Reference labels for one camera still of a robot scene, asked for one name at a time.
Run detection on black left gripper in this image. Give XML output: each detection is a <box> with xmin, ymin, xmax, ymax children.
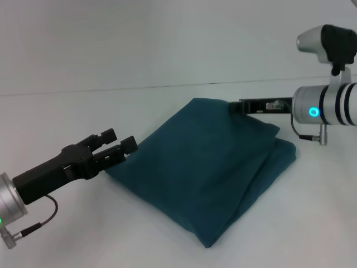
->
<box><xmin>12</xmin><ymin>128</ymin><xmax>138</xmax><ymax>205</ymax></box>

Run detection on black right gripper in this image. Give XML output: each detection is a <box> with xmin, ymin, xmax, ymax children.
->
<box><xmin>227</xmin><ymin>96</ymin><xmax>293</xmax><ymax>116</ymax></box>

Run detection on black cable with silver connectors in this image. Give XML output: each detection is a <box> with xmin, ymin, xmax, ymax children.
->
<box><xmin>265</xmin><ymin>100</ymin><xmax>329</xmax><ymax>146</ymax></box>

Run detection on teal blue t-shirt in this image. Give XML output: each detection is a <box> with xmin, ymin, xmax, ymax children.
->
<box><xmin>104</xmin><ymin>97</ymin><xmax>297</xmax><ymax>249</ymax></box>

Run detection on reddish brown cable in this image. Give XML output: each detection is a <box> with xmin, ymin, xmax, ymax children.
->
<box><xmin>0</xmin><ymin>194</ymin><xmax>59</xmax><ymax>250</ymax></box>

